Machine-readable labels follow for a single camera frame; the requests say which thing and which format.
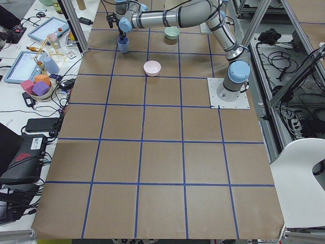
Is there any white chair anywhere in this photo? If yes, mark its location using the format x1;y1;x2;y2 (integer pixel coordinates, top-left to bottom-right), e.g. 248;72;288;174
271;138;324;228

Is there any black power adapter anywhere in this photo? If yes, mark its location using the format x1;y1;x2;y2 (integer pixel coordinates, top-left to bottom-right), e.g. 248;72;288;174
25;117;58;133

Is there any pink bowl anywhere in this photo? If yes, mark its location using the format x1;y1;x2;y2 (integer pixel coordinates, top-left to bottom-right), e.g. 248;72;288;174
143;60;161;77

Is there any mint green bowl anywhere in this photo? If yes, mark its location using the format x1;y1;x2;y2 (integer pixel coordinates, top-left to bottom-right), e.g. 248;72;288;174
164;26;179;40

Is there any black electronics box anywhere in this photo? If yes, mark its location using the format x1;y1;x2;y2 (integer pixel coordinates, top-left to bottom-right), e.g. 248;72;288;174
1;134;47;185

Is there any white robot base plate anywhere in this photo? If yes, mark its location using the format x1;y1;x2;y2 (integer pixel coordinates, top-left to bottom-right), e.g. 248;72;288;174
207;78;250;109

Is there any blue cup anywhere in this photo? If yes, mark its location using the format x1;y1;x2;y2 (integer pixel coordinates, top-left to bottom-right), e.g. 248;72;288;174
118;43;128;53
117;37;129;45

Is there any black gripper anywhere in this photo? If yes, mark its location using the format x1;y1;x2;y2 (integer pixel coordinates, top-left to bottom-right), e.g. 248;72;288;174
106;13;127;40

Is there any beige bowl with foam cubes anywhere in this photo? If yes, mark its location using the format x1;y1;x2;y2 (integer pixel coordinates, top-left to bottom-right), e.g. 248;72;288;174
31;80;54;101

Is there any light blue cylinder bottle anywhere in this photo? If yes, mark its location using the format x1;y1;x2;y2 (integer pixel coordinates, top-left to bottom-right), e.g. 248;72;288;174
44;56;59;74

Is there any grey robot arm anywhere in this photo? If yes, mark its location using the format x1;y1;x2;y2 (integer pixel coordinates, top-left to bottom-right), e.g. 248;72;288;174
106;0;251;102

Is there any tablet in blue case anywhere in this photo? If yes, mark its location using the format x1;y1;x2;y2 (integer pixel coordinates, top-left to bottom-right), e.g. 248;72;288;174
4;51;42;84
27;17;70;42

